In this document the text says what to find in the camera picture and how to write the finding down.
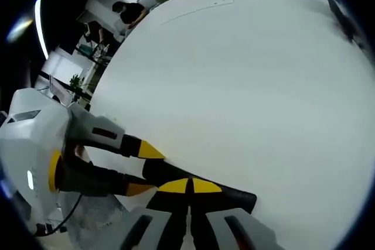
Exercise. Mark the small green plant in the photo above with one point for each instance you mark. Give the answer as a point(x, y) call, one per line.
point(76, 82)

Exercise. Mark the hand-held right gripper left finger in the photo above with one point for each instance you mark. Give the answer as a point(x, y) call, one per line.
point(164, 220)

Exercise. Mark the black headset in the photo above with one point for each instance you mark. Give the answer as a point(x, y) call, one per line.
point(344, 20)

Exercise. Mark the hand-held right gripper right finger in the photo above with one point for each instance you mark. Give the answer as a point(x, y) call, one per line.
point(222, 226)

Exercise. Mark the equipment cart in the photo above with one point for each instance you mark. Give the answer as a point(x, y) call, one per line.
point(95, 52)

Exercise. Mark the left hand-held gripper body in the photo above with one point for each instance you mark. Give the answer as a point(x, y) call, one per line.
point(26, 144)

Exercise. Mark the long ceiling light strip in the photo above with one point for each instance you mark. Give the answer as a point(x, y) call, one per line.
point(41, 27)

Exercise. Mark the computer monitor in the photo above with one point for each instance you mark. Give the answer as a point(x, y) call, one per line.
point(60, 92)

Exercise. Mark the black remote control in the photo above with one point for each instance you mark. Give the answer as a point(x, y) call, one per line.
point(237, 198)

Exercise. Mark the person's left hand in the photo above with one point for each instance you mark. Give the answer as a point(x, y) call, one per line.
point(79, 152)

